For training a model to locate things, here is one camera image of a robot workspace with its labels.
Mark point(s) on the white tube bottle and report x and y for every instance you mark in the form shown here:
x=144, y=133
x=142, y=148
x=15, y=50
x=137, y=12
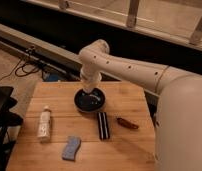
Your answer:
x=43, y=133

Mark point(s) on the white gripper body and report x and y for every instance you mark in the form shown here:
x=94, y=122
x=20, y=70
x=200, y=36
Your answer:
x=90, y=80

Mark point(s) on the blue object on floor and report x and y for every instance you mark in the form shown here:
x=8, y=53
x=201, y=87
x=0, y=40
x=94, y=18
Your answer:
x=51, y=78

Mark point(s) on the black chair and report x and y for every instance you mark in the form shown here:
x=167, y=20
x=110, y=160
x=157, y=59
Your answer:
x=7, y=119

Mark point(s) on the dark blue ceramic bowl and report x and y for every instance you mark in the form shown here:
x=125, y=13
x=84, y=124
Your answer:
x=89, y=102

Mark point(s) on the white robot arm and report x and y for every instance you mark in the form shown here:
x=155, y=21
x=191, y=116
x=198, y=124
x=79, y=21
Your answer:
x=178, y=132

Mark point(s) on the blue sponge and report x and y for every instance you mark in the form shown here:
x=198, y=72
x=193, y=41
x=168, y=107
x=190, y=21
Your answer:
x=71, y=148

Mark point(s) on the metal floor rail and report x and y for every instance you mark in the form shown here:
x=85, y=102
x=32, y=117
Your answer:
x=54, y=55

